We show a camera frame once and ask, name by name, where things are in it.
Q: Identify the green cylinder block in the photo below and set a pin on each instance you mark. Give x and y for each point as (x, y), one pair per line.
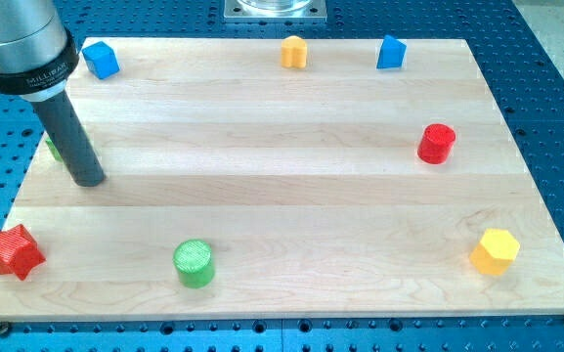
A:
(193, 261)

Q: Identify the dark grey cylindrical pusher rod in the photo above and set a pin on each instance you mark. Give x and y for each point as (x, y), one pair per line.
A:
(68, 136)

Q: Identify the red star block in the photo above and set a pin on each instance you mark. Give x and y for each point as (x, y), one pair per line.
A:
(19, 252)

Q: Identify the light wooden board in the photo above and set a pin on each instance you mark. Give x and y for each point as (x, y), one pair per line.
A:
(305, 183)

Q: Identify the silver robot arm with collar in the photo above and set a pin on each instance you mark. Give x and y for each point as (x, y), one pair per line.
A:
(37, 52)

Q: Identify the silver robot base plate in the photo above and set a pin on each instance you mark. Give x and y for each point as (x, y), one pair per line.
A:
(274, 10)

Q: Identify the blue cube block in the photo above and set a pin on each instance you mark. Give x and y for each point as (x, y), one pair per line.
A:
(101, 60)

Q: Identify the red cylinder block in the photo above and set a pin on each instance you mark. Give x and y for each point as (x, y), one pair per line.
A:
(436, 143)

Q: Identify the blue trapezoid block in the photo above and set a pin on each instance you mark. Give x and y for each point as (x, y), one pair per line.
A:
(391, 53)

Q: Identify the black bolt bottom left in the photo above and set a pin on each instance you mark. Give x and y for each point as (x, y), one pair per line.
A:
(5, 329)

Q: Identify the yellow heart block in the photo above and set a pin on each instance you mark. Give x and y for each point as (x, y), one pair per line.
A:
(294, 52)

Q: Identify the green block behind rod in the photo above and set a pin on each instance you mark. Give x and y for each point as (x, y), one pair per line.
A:
(53, 150)

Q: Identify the yellow hexagon block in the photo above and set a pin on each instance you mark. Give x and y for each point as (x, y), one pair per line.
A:
(495, 252)

